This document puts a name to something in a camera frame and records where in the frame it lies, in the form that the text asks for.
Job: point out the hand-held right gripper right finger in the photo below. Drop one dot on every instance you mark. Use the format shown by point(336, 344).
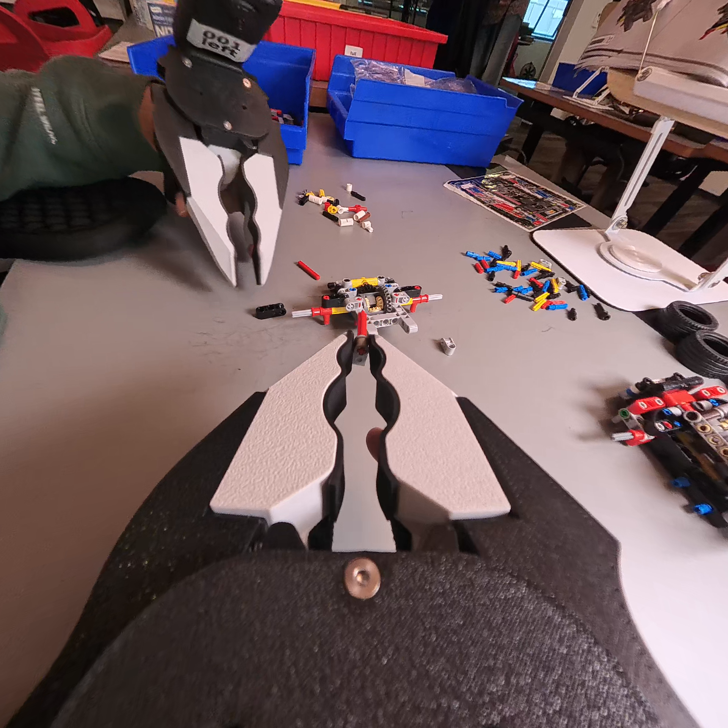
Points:
point(443, 449)

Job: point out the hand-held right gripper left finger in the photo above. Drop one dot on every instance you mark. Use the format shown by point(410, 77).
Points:
point(278, 449)

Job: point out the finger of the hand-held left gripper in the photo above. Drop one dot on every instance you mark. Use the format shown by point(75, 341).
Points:
point(267, 193)
point(202, 182)

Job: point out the red lego axle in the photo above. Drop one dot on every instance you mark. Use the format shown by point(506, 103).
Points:
point(307, 270)
point(362, 324)

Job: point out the person's left forearm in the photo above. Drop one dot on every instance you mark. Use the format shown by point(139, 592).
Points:
point(74, 125)

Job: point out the heap of mixed lego parts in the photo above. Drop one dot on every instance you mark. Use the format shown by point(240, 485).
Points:
point(286, 118)

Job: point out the pile of small lego pieces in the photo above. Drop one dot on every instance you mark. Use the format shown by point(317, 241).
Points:
point(338, 210)

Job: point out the grey lego gearbox assembly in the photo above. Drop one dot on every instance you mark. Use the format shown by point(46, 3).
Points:
point(369, 301)

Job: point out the pile of colourful lego pins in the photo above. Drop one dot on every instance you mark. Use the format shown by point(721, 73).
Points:
point(534, 281)

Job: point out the black red lego chassis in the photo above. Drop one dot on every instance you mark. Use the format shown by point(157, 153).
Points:
point(677, 432)

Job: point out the lego instruction booklet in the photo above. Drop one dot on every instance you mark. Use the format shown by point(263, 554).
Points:
point(515, 200)

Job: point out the black lego tyre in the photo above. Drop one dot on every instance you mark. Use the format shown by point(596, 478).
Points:
point(705, 352)
point(685, 318)

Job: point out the person's right hand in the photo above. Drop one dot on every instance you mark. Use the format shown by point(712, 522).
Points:
point(374, 445)

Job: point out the person's left hand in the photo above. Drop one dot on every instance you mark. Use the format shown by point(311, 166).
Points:
point(147, 119)

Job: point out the blue parts bin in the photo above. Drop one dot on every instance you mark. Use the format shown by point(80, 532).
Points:
point(284, 74)

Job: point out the black mesh chair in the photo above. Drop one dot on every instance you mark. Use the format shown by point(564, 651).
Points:
point(74, 219)

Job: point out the red storage bin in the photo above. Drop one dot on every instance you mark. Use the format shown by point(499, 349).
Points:
point(364, 40)

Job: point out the stacked blue storage bins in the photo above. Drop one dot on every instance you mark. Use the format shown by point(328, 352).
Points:
point(421, 125)

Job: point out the bundle of clear plastic bags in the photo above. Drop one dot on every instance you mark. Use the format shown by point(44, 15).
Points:
point(409, 74)

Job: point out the white desk lamp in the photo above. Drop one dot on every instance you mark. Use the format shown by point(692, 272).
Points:
point(603, 267)

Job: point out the brown wooden table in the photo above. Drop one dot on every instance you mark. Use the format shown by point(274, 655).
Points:
point(614, 122)

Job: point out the beige patterned sheet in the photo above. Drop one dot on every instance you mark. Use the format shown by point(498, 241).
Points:
point(654, 34)

